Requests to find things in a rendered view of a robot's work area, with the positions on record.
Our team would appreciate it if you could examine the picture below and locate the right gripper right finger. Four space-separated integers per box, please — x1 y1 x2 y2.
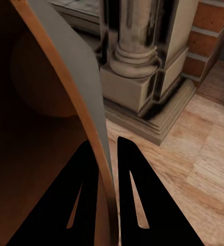
117 136 205 246

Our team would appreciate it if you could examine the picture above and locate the trash can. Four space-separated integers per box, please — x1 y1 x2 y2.
0 0 119 246

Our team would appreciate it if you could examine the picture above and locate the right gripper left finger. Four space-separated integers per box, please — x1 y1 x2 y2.
6 140 99 246

